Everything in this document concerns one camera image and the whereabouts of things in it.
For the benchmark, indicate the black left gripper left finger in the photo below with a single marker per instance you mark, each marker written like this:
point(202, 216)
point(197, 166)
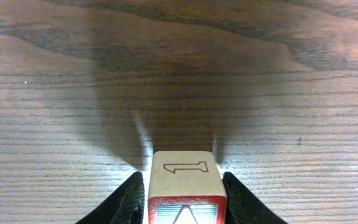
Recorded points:
point(124, 206)

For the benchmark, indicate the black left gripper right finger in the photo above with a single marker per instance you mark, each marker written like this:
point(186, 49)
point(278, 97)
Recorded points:
point(243, 207)

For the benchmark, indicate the red A block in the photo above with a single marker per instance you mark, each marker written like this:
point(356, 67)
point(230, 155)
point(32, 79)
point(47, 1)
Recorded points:
point(186, 187)

